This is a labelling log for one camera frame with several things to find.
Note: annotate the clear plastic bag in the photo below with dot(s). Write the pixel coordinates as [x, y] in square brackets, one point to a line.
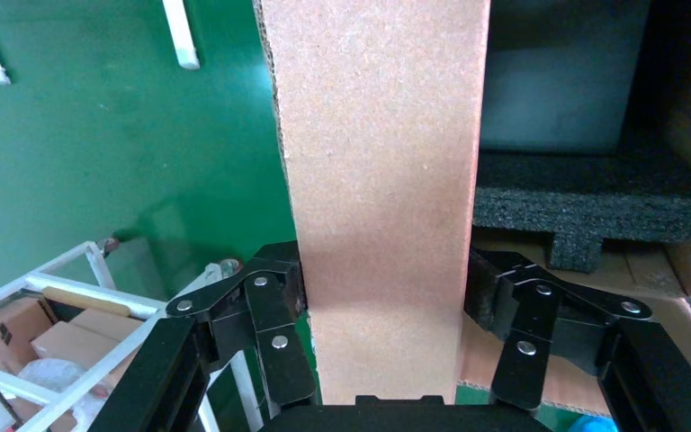
[53, 378]

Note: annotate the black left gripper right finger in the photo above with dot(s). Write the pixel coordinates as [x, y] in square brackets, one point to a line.
[536, 310]

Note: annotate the small brown cardboard box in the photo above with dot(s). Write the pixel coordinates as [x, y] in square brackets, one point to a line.
[381, 179]

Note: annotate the white metal shelf cart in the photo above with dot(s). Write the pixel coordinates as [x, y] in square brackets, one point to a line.
[100, 268]

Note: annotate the light blue plastic object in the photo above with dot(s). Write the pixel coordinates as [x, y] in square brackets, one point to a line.
[593, 424]

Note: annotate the black foam packing insert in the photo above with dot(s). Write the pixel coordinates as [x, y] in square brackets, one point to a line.
[584, 203]

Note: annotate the plain brown cardboard box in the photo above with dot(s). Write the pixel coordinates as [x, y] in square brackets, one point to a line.
[0, 328]
[83, 346]

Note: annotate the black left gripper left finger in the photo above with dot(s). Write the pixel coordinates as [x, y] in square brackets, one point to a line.
[274, 310]

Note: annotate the large open cardboard box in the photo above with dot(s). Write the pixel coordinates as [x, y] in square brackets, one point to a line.
[649, 280]

